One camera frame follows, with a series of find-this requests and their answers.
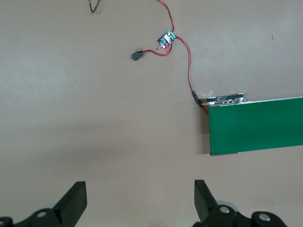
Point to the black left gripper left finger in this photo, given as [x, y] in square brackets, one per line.
[71, 203]

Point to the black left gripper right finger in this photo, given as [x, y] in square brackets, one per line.
[204, 205]

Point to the green conveyor belt unit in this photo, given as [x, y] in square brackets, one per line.
[255, 125]

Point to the small green circuit board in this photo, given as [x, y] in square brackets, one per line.
[166, 39]

